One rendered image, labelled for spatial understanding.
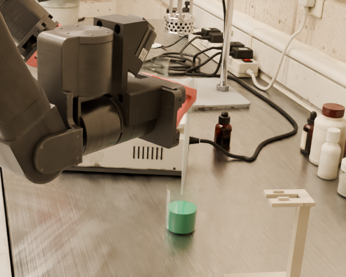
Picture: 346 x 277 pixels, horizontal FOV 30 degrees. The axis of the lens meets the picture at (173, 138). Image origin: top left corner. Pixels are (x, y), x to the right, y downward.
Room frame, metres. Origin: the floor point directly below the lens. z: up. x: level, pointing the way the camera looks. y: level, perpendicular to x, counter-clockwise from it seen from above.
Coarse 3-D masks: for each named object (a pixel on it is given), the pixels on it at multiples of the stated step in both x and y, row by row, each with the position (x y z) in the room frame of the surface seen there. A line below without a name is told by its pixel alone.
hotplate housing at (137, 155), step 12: (180, 132) 0.92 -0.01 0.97; (120, 144) 0.90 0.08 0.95; (132, 144) 0.90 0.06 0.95; (144, 144) 0.90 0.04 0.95; (180, 144) 0.90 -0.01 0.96; (84, 156) 0.90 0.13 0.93; (96, 156) 0.90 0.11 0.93; (108, 156) 0.90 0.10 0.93; (120, 156) 0.90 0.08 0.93; (132, 156) 0.90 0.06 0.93; (144, 156) 0.90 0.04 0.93; (156, 156) 0.90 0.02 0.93; (168, 156) 0.90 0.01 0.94; (180, 156) 0.90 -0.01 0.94; (72, 168) 0.90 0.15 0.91; (84, 168) 0.90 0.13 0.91; (96, 168) 0.90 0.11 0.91; (108, 168) 0.90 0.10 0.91; (120, 168) 0.90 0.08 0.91; (132, 168) 0.91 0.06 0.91; (144, 168) 0.90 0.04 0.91; (156, 168) 0.90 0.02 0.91; (168, 168) 0.90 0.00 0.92; (180, 168) 0.90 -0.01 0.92
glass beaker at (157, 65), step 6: (150, 54) 1.01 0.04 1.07; (156, 54) 1.01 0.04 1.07; (144, 60) 1.01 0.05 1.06; (150, 60) 1.01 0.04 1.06; (156, 60) 1.01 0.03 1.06; (162, 60) 1.00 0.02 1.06; (168, 60) 0.98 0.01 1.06; (144, 66) 0.95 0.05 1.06; (150, 66) 0.95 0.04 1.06; (156, 66) 0.95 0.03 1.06; (162, 66) 0.96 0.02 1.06; (168, 66) 0.98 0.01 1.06; (144, 72) 0.95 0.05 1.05; (150, 72) 0.95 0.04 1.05; (156, 72) 0.95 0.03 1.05; (162, 72) 0.96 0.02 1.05
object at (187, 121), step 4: (188, 112) 0.74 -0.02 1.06; (188, 116) 0.74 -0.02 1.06; (188, 120) 0.74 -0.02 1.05; (188, 124) 0.74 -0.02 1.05; (184, 128) 0.75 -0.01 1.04; (188, 128) 0.74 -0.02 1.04; (184, 132) 0.75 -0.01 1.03; (188, 132) 0.75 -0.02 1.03; (184, 136) 0.75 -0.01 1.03; (188, 136) 0.75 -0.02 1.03; (184, 140) 0.75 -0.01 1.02; (188, 140) 0.75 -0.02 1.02; (184, 144) 0.74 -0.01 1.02; (184, 148) 0.74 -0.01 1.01; (184, 152) 0.74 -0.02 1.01; (184, 156) 0.74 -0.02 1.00; (184, 160) 0.74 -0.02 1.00; (184, 164) 0.74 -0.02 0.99; (184, 168) 0.74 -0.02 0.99; (184, 172) 0.74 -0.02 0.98; (184, 176) 0.75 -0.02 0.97; (184, 180) 0.75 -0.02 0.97
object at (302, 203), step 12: (264, 192) 0.61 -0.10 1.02; (276, 192) 0.61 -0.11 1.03; (288, 192) 0.61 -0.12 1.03; (300, 192) 0.61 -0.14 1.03; (276, 204) 0.58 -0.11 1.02; (288, 204) 0.58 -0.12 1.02; (300, 204) 0.59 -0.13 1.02; (312, 204) 0.59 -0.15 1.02; (300, 216) 0.60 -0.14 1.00; (300, 228) 0.60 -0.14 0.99; (300, 240) 0.60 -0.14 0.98; (300, 252) 0.60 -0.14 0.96; (288, 264) 0.60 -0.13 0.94; (300, 264) 0.60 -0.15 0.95; (228, 276) 0.63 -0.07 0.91; (240, 276) 0.63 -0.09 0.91; (252, 276) 0.63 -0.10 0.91; (264, 276) 0.63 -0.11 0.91; (276, 276) 0.63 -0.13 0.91; (288, 276) 0.60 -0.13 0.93
